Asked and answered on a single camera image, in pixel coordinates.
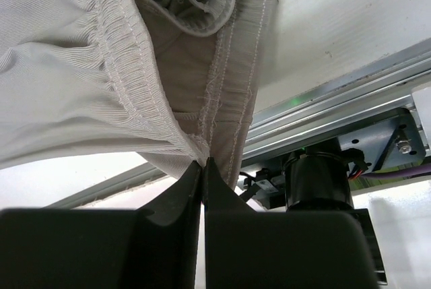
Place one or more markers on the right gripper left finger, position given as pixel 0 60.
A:
pixel 154 246

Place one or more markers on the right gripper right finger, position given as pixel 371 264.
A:
pixel 249 249

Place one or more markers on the grey trousers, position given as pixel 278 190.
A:
pixel 173 80

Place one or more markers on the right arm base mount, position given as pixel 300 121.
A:
pixel 387 147

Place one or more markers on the aluminium front rail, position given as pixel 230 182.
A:
pixel 368 96

